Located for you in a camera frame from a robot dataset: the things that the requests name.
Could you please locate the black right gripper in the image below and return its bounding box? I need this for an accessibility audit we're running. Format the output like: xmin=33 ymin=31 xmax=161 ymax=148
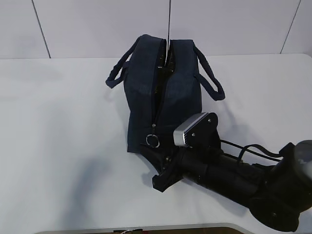
xmin=140 ymin=144 xmax=224 ymax=192

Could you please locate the silver zipper pull ring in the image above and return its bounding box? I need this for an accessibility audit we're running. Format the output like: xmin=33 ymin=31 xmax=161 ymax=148
xmin=146 ymin=123 xmax=161 ymax=148

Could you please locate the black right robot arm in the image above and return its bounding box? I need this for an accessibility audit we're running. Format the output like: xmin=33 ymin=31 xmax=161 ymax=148
xmin=140 ymin=140 xmax=312 ymax=232

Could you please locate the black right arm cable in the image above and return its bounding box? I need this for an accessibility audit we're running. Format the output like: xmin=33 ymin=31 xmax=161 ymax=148
xmin=219 ymin=138 xmax=286 ymax=164

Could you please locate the dark navy lunch bag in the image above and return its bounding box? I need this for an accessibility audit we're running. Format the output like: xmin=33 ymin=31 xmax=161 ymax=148
xmin=106 ymin=34 xmax=225 ymax=153

